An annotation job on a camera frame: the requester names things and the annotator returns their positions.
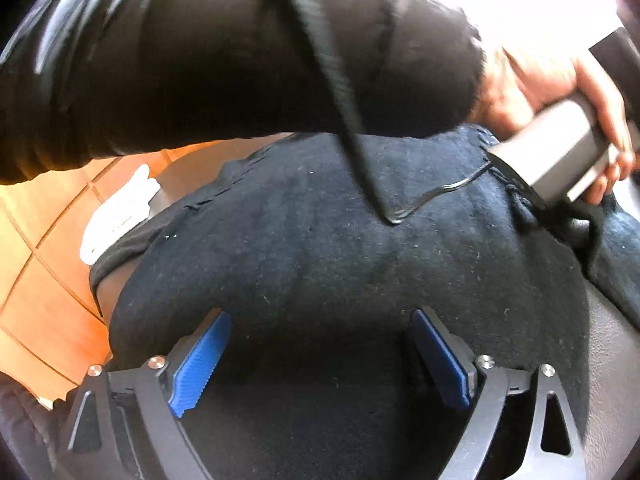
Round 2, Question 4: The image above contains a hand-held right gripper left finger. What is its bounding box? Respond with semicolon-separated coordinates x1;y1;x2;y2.
52;309;233;480

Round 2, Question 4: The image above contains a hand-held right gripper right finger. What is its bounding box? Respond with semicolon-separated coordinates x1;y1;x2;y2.
410;308;588;480

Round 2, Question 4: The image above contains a black sweater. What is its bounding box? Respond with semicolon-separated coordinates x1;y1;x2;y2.
90;125;640;480

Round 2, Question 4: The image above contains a person's left forearm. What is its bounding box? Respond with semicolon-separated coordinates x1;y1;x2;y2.
0;0;486;186

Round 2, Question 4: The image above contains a person's left hand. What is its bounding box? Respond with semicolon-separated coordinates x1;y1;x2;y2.
474;44;640;207

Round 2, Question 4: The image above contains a white cloth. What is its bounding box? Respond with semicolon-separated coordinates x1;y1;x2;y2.
79;162;162;266

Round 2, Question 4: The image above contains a black leather seat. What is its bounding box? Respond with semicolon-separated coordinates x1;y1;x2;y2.
562;247;640;480

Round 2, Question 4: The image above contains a black braided cable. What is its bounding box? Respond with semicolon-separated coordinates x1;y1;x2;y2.
260;0;493;226

